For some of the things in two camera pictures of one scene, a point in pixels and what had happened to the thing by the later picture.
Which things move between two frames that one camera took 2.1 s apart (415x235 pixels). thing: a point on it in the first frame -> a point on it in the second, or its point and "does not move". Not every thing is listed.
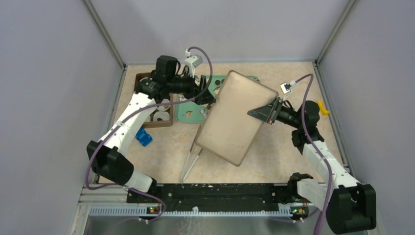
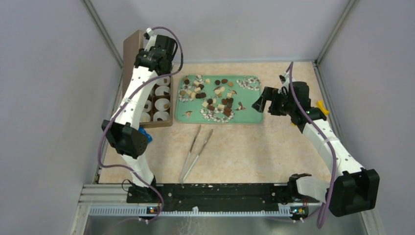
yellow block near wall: (324, 111) does not move
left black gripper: (205, 98) -> (146, 50)
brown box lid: (228, 130) -> (131, 46)
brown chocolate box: (162, 116) does not move
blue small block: (143, 137) does not move
